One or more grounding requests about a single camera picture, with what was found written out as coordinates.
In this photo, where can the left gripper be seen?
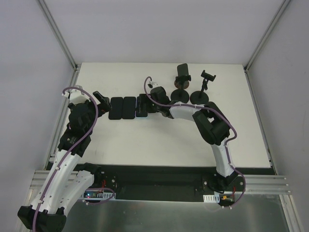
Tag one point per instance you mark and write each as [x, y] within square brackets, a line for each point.
[100, 101]

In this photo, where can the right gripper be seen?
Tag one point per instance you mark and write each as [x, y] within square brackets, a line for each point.
[147, 105]

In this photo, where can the light blue phone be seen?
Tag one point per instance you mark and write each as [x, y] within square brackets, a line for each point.
[141, 116]

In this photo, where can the black phone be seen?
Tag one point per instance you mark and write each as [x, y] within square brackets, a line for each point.
[116, 111]
[129, 108]

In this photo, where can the black round base phone stand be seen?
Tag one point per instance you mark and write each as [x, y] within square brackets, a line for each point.
[180, 94]

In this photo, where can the brown base metal phone stand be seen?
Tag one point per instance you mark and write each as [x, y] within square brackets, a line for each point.
[182, 72]

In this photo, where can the black tall clamp phone stand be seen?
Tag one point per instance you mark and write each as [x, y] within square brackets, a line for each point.
[201, 97]

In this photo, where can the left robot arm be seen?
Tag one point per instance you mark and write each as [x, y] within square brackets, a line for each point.
[48, 211]

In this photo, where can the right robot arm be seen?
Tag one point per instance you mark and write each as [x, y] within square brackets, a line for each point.
[212, 125]

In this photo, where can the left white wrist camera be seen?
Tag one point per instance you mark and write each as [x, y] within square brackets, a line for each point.
[75, 96]

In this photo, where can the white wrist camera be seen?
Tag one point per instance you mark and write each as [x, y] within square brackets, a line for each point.
[152, 85]
[75, 96]

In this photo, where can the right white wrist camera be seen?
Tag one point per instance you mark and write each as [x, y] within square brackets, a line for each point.
[152, 85]

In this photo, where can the left aluminium frame post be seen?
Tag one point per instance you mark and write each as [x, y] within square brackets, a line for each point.
[57, 33]

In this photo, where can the aluminium frame post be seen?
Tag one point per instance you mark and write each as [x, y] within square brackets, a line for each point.
[57, 33]
[270, 28]

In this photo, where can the left white cable duct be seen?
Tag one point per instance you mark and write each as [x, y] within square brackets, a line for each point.
[98, 195]

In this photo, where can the white cable duct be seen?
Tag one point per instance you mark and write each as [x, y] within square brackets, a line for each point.
[215, 198]
[98, 195]

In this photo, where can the right white cable duct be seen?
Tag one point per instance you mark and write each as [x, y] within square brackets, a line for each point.
[215, 198]

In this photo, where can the aluminium front rail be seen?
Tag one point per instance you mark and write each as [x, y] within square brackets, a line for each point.
[255, 184]

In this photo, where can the right aluminium frame post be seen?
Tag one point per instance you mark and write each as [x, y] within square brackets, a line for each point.
[270, 28]

